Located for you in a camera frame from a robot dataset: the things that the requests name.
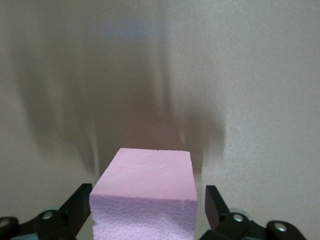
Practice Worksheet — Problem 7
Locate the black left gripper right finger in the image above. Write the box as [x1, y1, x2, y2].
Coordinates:
[201, 185, 307, 240]

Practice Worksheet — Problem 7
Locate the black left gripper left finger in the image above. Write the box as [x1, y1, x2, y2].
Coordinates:
[0, 183, 93, 240]

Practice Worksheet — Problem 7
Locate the brown table mat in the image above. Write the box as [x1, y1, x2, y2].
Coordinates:
[0, 0, 320, 240]

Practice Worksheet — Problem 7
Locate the pink foam cube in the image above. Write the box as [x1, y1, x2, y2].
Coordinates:
[89, 147, 199, 240]

